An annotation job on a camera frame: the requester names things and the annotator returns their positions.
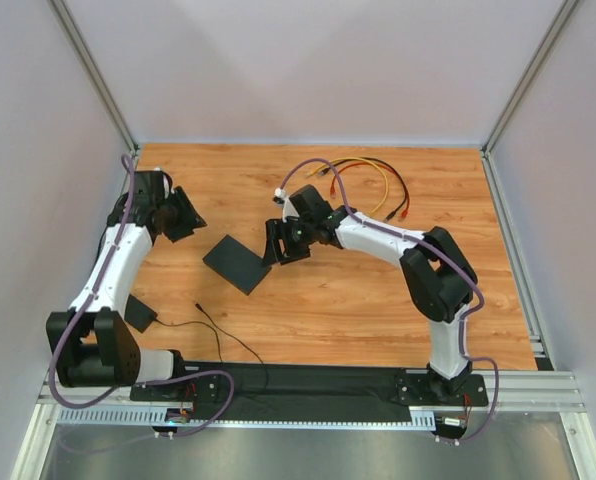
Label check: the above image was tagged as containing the black network switch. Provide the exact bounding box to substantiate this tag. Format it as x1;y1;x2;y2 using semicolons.
203;235;271;295

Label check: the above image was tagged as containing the yellow ethernet cable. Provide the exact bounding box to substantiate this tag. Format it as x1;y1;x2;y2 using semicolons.
304;156;391;216

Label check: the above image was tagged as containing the black power adapter cable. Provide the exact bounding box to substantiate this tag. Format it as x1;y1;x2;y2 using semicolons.
124;294;270;396

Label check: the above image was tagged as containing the red ethernet cable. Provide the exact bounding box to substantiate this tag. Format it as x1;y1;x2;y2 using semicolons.
329;164;411;222

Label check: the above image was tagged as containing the black ethernet cable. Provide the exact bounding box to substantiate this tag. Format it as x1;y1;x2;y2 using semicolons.
315;156;411;223

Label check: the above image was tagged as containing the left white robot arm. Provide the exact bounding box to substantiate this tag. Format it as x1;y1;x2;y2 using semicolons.
46;170;206;388

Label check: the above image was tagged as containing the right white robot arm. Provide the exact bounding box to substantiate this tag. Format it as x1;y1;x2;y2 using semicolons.
262;185;477;396

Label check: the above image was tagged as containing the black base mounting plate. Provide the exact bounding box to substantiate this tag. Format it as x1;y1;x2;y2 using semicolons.
130;361;494;423

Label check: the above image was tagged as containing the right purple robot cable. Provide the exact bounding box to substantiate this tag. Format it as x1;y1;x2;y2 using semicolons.
272;157;500;447

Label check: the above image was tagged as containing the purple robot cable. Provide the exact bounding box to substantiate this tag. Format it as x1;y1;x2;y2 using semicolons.
272;157;500;447
47;153;237;441

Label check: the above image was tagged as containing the left aluminium frame post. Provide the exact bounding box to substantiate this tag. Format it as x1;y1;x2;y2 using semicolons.
47;0;139;153

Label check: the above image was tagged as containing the aluminium frame post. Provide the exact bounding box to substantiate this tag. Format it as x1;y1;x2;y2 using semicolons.
481;0;579;154
47;0;139;153

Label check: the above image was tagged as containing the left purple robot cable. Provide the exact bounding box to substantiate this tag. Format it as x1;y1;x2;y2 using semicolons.
47;153;237;441

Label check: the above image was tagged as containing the front aluminium frame rail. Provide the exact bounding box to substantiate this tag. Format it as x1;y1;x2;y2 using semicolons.
36;370;586;413

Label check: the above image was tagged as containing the grey slotted cable duct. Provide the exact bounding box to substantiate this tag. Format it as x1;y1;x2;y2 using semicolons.
56;406;436;432

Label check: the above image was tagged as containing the right aluminium frame post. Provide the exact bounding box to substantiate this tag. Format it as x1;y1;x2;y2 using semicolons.
481;0;579;154

